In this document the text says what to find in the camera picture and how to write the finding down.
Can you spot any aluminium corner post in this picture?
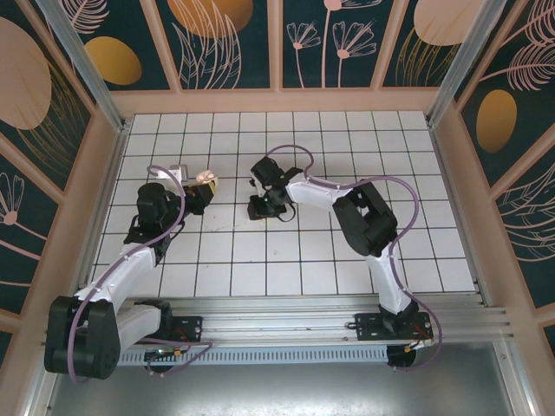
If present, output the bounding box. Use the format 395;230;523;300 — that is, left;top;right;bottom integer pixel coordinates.
425;0;518;127
35;0;132;133

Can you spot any red black power wire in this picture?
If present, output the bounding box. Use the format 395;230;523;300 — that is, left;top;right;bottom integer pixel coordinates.
409;328;434;350
171;328;195;348

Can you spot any aluminium table edge rail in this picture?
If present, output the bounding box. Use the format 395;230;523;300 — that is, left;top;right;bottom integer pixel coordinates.
428;120;493;307
77;125;131;300

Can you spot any grey metal sheet plate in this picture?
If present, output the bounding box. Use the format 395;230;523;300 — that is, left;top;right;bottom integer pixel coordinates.
42;340;526;416

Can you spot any aluminium frame beam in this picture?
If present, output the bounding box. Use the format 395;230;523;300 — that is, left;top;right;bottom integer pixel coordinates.
493;331;538;416
23;372;57;416

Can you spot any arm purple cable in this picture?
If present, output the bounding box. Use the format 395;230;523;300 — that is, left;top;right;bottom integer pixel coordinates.
69;164;214;385
264;145;444;374

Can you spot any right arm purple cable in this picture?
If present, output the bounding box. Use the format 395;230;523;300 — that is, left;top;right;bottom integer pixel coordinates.
264;145;444;374

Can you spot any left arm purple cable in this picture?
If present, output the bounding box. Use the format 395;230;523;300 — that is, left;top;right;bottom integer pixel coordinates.
69;164;214;385

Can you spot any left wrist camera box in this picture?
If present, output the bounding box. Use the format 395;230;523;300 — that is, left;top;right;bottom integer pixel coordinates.
155;163;191;183

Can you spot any aluminium base extrusion rail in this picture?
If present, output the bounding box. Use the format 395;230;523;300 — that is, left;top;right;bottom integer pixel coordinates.
41;296;509;350

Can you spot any grey slotted cable duct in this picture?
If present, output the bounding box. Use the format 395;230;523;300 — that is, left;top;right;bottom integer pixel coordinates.
116;346;390;366

